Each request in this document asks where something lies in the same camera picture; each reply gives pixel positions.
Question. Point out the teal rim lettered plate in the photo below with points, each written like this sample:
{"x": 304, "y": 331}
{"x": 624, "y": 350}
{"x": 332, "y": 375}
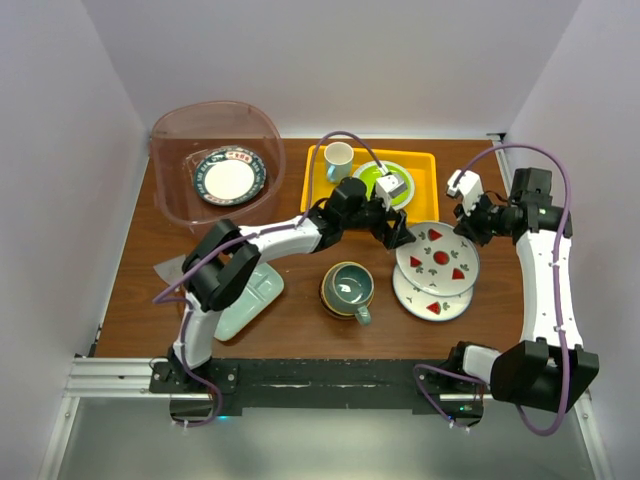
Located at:
{"x": 229, "y": 176}

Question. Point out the white scalloped plate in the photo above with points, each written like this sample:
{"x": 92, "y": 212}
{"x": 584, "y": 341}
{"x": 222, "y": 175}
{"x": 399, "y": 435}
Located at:
{"x": 410, "y": 190}

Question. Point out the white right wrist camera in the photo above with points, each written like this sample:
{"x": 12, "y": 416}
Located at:
{"x": 467, "y": 187}

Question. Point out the lime green small plate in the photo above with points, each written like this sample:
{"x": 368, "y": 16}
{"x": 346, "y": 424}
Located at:
{"x": 365, "y": 175}

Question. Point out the teal glazed mug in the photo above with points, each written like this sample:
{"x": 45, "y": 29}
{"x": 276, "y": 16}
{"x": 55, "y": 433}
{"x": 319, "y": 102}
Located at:
{"x": 354, "y": 284}

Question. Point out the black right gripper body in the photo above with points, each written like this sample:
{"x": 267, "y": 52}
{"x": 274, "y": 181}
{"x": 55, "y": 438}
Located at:
{"x": 494, "y": 216}

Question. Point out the wooden handled metal scraper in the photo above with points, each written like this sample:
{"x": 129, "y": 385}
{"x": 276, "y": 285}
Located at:
{"x": 169, "y": 271}

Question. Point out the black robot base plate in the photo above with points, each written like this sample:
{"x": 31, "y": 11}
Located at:
{"x": 341, "y": 384}

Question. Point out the mint green divided dish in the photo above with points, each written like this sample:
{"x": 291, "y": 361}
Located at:
{"x": 264, "y": 287}

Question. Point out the aluminium frame rail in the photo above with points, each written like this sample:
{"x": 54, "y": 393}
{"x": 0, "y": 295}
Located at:
{"x": 102, "y": 378}

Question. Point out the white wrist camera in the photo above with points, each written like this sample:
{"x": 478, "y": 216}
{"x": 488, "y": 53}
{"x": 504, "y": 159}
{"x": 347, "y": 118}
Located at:
{"x": 389, "y": 187}
{"x": 467, "y": 187}

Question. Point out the light blue ceramic mug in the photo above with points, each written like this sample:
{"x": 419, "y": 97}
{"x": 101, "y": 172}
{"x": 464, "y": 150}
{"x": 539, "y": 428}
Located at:
{"x": 338, "y": 158}

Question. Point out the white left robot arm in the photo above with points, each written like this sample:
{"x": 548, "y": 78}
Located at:
{"x": 217, "y": 271}

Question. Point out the strawberry pattern white plate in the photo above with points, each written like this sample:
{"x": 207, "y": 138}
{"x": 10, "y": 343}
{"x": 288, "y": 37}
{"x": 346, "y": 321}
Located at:
{"x": 439, "y": 261}

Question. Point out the transparent pink plastic bin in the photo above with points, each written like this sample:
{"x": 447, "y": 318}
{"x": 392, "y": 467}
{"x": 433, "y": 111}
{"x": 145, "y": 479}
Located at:
{"x": 181, "y": 138}

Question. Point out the yellow plastic tray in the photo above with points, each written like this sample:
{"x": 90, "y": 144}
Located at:
{"x": 417, "y": 169}

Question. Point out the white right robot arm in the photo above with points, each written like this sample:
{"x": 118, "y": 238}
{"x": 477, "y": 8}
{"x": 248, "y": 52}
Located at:
{"x": 549, "y": 368}

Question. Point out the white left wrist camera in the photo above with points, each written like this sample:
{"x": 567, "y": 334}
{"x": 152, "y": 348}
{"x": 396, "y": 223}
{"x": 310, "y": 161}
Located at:
{"x": 389, "y": 187}

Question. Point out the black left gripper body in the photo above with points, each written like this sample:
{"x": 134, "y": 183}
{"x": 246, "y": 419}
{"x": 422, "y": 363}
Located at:
{"x": 374, "y": 218}

